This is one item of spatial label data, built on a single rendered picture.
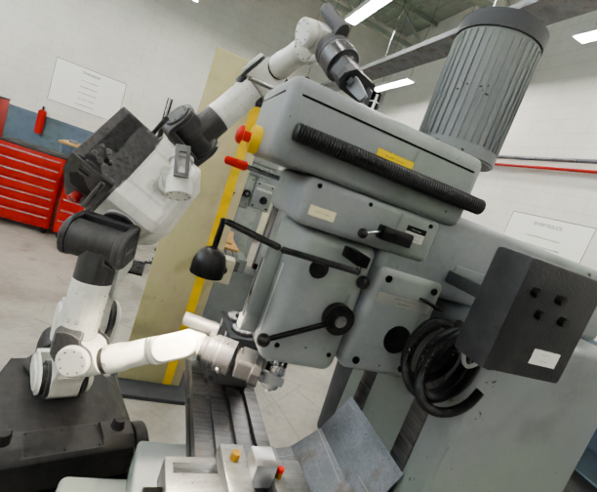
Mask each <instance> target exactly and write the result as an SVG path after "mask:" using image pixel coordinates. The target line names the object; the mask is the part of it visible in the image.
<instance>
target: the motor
mask: <svg viewBox="0 0 597 492"><path fill-rule="evenodd" d="M548 40H549V31H548V29H547V27H546V26H545V24H544V23H543V21H542V20H540V19H539V18H538V17H536V16H534V15H533V14H531V13H528V12H526V11H523V10H520V9H516V8H510V7H501V6H494V7H486V8H481V9H478V10H476V11H474V12H471V13H469V14H468V15H466V16H465V17H464V18H463V19H462V21H461V23H460V25H459V28H458V32H457V35H456V38H455V40H454V43H453V45H452V48H451V50H450V53H449V54H448V57H447V59H446V62H445V64H444V67H443V69H442V72H441V75H440V77H439V80H438V82H437V85H436V87H435V90H434V92H433V95H432V97H431V100H430V102H429V105H428V107H427V110H426V112H425V114H424V117H423V119H422V122H421V124H420V127H419V129H418V130H419V131H420V132H422V133H424V134H426V135H428V136H430V137H432V138H434V139H435V138H436V139H438V140H439V141H440V142H442V143H445V144H448V145H450V146H452V147H454V148H456V149H458V150H461V151H463V152H465V153H467V154H469V155H471V156H473V157H475V158H477V159H478V160H479V161H480V162H481V165H482V168H481V171H480V172H489V171H492V170H493V168H494V166H495V164H496V161H497V158H498V155H499V153H500V150H501V148H502V146H503V143H504V141H505V139H506V136H507V134H508V132H509V130H510V127H511V125H512V123H513V120H514V118H515V116H516V113H517V111H518V109H519V106H520V104H521V102H522V100H523V98H524V96H525V94H526V91H527V89H528V87H529V84H530V82H531V80H532V77H533V75H534V73H535V71H536V68H537V65H538V62H539V60H540V57H541V56H542V54H543V51H544V49H545V47H546V44H547V42H548Z"/></svg>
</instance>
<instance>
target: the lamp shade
mask: <svg viewBox="0 0 597 492"><path fill-rule="evenodd" d="M225 268H226V256H225V255H224V253H223V252H222V250H221V249H219V248H214V247H212V246H206V247H203V248H200V249H199V250H198V252H197V253H196V254H195V256H194V257H193V260H192V263H191V266H190V269H189V271H190V272H191V273H193V274H194V275H196V276H198V277H201V278H204V279H208V280H213V281H220V280H222V277H223V274H224V271H225Z"/></svg>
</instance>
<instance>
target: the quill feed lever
mask: <svg viewBox="0 0 597 492"><path fill-rule="evenodd" d="M321 319H322V322H321V323H317V324H313V325H309V326H305V327H301V328H298V329H294V330H290V331H286V332H282V333H278V334H274V335H270V336H269V335H268V334H266V333H260V334H259V335H258V336H257V344H258V346H259V347H261V348H266V347H267V346H268V345H269V344H270V342H271V341H275V340H279V339H283V338H287V337H291V336H294V335H298V334H302V333H305V332H309V331H313V330H317V329H321V328H326V330H327V331H328V332H329V333H330V334H332V335H335V336H339V335H343V334H345V333H346V332H348V331H349V330H350V329H351V327H352V326H353V323H354V313H353V311H352V310H351V309H350V308H349V307H348V306H347V305H346V304H344V303H333V304H330V305H329V306H327V307H326V308H325V310H324V311H323V313H322V318H321Z"/></svg>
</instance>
